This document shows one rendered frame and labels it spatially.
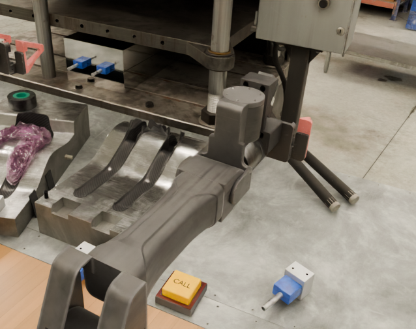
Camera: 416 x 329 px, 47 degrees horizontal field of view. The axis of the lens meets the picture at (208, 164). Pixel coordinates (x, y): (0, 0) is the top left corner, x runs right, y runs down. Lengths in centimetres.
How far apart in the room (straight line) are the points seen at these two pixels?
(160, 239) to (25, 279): 64
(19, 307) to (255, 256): 51
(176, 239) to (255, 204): 77
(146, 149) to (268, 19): 64
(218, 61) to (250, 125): 94
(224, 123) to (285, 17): 103
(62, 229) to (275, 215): 53
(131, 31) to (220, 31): 39
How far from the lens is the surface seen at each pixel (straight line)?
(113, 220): 109
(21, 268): 112
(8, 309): 104
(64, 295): 47
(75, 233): 111
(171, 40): 172
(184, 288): 98
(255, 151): 67
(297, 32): 161
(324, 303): 106
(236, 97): 62
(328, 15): 157
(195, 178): 58
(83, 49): 194
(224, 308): 100
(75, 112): 147
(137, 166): 123
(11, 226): 118
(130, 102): 182
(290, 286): 101
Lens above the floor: 155
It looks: 32 degrees down
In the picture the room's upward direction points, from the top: 4 degrees clockwise
